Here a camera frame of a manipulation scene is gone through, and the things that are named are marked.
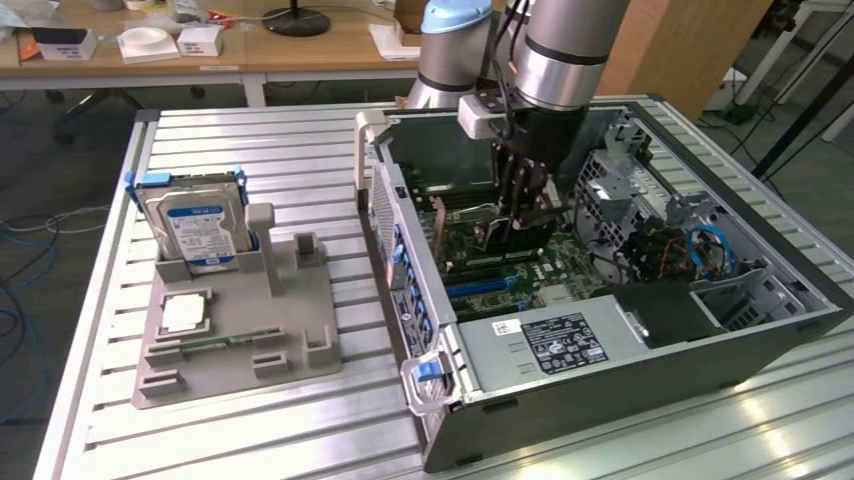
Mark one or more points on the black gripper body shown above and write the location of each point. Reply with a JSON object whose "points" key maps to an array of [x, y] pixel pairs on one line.
{"points": [[547, 135]]}

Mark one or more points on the green graphics card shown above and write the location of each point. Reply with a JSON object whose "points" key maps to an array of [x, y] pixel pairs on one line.
{"points": [[521, 240]]}

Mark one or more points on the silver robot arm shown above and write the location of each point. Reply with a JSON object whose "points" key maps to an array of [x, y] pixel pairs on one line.
{"points": [[567, 50]]}

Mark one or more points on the CPU socket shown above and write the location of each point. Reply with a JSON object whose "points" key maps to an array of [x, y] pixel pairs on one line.
{"points": [[477, 215]]}

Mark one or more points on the perforated metal drive cage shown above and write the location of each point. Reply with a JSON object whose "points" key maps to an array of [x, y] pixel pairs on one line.
{"points": [[610, 189]]}

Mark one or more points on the black RAM slot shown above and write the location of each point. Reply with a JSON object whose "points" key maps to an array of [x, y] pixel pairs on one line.
{"points": [[449, 190], [495, 261], [498, 267], [453, 201], [450, 195], [447, 185], [497, 257]]}

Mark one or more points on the green motherboard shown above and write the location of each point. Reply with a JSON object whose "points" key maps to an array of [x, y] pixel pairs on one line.
{"points": [[574, 270]]}

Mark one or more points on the black expansion slot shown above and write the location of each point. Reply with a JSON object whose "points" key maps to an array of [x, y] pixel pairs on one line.
{"points": [[482, 277]]}

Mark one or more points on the blue slot cover tab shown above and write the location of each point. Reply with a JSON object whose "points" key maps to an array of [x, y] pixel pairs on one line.
{"points": [[398, 236], [423, 322], [418, 305], [411, 287]]}

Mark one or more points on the blue expansion slot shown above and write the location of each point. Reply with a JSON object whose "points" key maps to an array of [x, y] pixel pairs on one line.
{"points": [[477, 289]]}

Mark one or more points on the silver chipset heatsink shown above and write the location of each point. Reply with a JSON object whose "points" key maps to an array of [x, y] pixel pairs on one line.
{"points": [[554, 296]]}

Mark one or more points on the light blue clip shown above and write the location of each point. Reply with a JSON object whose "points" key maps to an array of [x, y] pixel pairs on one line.
{"points": [[400, 260]]}

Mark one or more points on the grey case latch bar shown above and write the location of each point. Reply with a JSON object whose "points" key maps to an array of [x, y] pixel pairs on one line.
{"points": [[363, 165]]}

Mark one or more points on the wooden cabinet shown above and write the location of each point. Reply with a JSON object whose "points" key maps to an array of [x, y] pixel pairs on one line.
{"points": [[667, 50]]}

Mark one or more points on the white floor box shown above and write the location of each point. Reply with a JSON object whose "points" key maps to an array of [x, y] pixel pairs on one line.
{"points": [[730, 95]]}

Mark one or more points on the white paper sheet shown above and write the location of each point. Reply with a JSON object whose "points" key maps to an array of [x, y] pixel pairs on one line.
{"points": [[394, 47]]}

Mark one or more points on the cardboard box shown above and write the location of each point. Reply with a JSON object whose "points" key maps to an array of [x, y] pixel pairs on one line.
{"points": [[403, 17]]}

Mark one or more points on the grey power supply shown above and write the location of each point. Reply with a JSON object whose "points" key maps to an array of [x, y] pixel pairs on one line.
{"points": [[487, 360]]}

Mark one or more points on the blue side latch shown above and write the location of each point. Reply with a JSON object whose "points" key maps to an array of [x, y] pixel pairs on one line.
{"points": [[427, 372]]}

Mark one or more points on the black tripod leg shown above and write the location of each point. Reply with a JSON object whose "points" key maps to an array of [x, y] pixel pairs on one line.
{"points": [[801, 121]]}

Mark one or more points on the black lamp base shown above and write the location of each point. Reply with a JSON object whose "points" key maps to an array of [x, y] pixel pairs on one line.
{"points": [[296, 22]]}

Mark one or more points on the black PC case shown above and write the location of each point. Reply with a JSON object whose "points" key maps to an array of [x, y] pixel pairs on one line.
{"points": [[601, 425]]}

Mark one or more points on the hard disk blue carrier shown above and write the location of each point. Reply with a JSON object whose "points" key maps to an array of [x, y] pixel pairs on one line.
{"points": [[194, 230]]}

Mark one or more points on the green RAM stick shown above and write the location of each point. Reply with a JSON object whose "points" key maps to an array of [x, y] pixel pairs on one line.
{"points": [[220, 343]]}

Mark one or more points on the silver CPU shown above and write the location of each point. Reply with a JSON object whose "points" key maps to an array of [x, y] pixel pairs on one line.
{"points": [[183, 312]]}

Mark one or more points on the grey parts rack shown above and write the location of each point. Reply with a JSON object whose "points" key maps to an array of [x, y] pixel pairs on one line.
{"points": [[220, 370]]}

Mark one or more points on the white square dish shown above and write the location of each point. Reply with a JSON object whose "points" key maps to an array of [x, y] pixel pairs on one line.
{"points": [[148, 50]]}

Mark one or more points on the wooden desk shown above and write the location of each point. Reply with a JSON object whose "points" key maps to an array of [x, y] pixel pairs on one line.
{"points": [[134, 70]]}

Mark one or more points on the black chair base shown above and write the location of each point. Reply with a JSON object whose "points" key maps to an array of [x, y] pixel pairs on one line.
{"points": [[67, 122]]}

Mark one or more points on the white box black lid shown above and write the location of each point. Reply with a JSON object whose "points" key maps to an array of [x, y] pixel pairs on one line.
{"points": [[67, 50]]}

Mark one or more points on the orange box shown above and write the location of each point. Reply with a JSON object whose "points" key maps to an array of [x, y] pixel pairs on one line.
{"points": [[28, 50]]}

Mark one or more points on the clear plastic bag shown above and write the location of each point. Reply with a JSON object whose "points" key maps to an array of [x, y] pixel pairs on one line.
{"points": [[23, 15]]}

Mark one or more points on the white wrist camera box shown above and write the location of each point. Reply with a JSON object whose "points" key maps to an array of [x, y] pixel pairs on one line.
{"points": [[477, 120]]}

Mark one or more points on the black panel switch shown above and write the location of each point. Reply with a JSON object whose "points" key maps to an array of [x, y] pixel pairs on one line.
{"points": [[400, 193]]}

